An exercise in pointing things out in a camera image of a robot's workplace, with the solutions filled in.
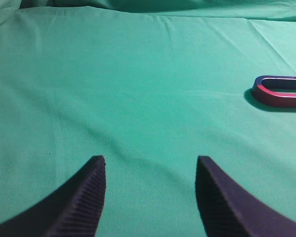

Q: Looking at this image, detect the red blue horseshoe magnet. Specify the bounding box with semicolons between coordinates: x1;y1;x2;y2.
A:
251;75;296;108

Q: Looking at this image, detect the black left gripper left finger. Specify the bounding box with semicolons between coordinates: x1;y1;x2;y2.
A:
0;156;106;237

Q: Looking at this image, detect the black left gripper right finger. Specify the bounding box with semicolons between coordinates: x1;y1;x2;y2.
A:
195;156;296;237

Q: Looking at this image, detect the green table cloth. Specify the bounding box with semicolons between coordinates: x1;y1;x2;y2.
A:
0;0;296;237

